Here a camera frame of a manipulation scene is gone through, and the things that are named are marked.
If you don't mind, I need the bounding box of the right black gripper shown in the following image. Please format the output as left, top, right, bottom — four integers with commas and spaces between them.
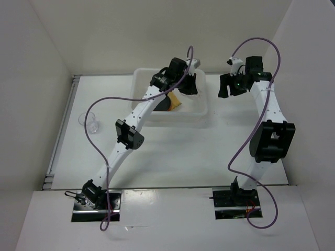
218, 70, 248, 98

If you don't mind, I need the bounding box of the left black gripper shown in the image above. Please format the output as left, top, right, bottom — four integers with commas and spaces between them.
175, 71, 198, 95

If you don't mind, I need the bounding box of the translucent plastic bin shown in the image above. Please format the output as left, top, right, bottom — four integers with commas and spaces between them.
130, 68, 208, 128

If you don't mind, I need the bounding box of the woven bamboo tray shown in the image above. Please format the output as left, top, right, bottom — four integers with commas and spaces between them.
167, 92, 182, 111

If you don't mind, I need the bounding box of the black plate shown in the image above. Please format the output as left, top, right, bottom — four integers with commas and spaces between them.
154, 96, 171, 112

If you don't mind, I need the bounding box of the clear plastic cup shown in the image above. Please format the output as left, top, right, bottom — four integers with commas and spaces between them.
78, 112, 99, 133

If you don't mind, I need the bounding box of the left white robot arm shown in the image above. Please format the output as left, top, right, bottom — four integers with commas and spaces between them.
76, 58, 200, 209

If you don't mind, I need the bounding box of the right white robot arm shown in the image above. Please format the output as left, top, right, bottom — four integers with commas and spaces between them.
218, 56, 296, 206

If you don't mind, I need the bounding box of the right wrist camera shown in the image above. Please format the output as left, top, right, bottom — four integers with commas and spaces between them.
227, 56, 243, 74

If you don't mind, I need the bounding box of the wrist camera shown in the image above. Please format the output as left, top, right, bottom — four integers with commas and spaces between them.
227, 56, 243, 74
186, 59, 200, 71

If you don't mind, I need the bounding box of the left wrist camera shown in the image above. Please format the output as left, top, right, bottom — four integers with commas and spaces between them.
186, 59, 200, 71

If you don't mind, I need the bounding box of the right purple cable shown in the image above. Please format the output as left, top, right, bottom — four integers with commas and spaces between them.
228, 38, 282, 230

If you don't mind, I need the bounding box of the purple cable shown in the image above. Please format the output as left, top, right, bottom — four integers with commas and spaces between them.
83, 45, 194, 232
228, 38, 282, 230

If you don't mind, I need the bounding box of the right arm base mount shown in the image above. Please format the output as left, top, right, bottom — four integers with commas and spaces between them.
209, 187, 263, 220

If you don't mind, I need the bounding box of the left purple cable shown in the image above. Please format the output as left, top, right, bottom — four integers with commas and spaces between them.
83, 45, 194, 232

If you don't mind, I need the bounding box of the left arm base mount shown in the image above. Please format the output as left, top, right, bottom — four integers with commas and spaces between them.
64, 191, 121, 222

